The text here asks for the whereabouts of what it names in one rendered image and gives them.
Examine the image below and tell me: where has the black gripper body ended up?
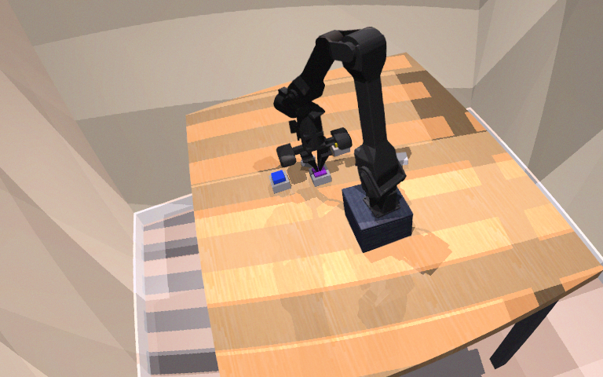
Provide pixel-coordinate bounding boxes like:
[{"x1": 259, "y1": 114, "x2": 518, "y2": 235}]
[{"x1": 276, "y1": 125, "x2": 353, "y2": 167}]

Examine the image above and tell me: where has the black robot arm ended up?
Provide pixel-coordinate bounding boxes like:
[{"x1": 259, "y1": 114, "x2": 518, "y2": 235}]
[{"x1": 273, "y1": 27, "x2": 407, "y2": 218}]

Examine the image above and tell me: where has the small white block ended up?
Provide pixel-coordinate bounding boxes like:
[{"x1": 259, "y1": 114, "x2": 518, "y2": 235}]
[{"x1": 396, "y1": 152, "x2": 408, "y2": 166}]

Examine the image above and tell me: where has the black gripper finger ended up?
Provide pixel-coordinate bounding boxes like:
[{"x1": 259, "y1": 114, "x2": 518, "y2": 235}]
[
  {"x1": 301, "y1": 155, "x2": 318, "y2": 172},
  {"x1": 316, "y1": 150, "x2": 332, "y2": 171}
]

